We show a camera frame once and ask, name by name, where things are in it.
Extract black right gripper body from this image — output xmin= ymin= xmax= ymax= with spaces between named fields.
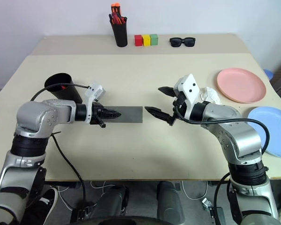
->
xmin=171 ymin=92 xmax=188 ymax=119

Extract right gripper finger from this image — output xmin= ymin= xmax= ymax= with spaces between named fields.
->
xmin=144 ymin=106 xmax=177 ymax=127
xmin=157 ymin=86 xmax=177 ymax=97

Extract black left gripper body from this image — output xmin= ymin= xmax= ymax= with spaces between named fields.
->
xmin=90 ymin=102 xmax=107 ymax=128

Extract grey glasses case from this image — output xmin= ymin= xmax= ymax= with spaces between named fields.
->
xmin=116 ymin=105 xmax=144 ymax=124

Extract wide black pen cup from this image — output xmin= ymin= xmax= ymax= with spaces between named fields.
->
xmin=44 ymin=73 xmax=83 ymax=104

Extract black sunglasses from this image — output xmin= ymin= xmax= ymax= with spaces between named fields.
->
xmin=169 ymin=37 xmax=196 ymax=48

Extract green wooden block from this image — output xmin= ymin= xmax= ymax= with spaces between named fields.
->
xmin=149 ymin=33 xmax=159 ymax=46

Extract pink plate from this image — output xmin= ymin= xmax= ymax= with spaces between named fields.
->
xmin=216 ymin=67 xmax=266 ymax=104

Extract narrow black pen cup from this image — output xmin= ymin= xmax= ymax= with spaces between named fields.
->
xmin=110 ymin=20 xmax=128 ymax=48

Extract dark grey rounded shell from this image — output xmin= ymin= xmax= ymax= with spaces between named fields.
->
xmin=157 ymin=181 xmax=185 ymax=225
xmin=96 ymin=184 xmax=130 ymax=222

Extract blue round plastic object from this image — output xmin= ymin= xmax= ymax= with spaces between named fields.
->
xmin=262 ymin=68 xmax=275 ymax=81

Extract black sneaker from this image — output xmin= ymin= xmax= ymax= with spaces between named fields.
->
xmin=25 ymin=187 xmax=59 ymax=225

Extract silver caster wheel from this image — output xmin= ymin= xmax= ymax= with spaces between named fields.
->
xmin=201 ymin=197 xmax=214 ymax=210

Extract blue plate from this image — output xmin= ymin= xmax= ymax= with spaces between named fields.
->
xmin=247 ymin=106 xmax=281 ymax=160

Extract black curved rim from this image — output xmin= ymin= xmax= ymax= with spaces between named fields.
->
xmin=72 ymin=216 xmax=185 ymax=225

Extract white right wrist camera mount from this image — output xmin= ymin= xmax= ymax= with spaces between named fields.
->
xmin=173 ymin=73 xmax=201 ymax=120

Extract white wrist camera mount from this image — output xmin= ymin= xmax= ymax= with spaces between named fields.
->
xmin=173 ymin=73 xmax=201 ymax=120
xmin=84 ymin=82 xmax=106 ymax=124

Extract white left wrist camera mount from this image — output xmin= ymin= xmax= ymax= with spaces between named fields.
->
xmin=84 ymin=82 xmax=106 ymax=124

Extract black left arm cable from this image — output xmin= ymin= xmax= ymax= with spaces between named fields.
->
xmin=30 ymin=83 xmax=91 ymax=211

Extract white floor cable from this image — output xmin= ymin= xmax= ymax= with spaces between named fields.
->
xmin=55 ymin=180 xmax=113 ymax=212
xmin=182 ymin=180 xmax=210 ymax=202

